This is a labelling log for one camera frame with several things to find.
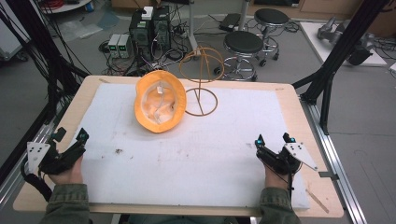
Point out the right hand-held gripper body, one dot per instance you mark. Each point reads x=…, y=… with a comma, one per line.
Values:
x=277, y=160

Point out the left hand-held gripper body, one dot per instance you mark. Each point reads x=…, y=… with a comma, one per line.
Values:
x=37, y=155

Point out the orange bucket hat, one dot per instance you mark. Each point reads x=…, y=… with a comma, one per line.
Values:
x=146, y=119

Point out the person's right hand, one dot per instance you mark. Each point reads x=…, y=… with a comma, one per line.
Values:
x=275, y=180

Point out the person's left hand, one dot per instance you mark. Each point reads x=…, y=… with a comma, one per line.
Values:
x=71, y=174

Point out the thin wooden stick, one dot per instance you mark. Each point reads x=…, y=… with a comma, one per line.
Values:
x=317, y=201

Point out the white foam mat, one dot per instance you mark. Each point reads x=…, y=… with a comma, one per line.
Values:
x=193, y=168

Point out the grey power supply unit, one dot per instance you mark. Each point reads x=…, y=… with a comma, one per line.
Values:
x=125, y=45
x=113, y=45

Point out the white floor board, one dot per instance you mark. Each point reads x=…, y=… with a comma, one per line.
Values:
x=314, y=40

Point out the black round stool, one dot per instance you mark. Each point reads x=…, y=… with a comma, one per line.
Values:
x=271, y=16
x=243, y=42

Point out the black computer tower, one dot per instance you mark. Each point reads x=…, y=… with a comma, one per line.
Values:
x=140, y=34
x=162, y=29

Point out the flat black device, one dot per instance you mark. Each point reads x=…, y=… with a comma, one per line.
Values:
x=229, y=21

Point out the white round table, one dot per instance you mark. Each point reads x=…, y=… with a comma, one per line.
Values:
x=65, y=6

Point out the white box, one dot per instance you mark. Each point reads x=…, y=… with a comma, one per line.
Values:
x=147, y=13

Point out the aluminium rail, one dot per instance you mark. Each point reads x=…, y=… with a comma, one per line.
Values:
x=336, y=161
x=28, y=155

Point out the grey metal bracket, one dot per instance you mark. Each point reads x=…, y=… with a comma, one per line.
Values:
x=327, y=175

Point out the black metal frame stand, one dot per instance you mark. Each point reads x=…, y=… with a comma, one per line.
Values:
x=339, y=49

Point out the grey metal post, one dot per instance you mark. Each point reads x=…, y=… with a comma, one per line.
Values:
x=244, y=14
x=191, y=28

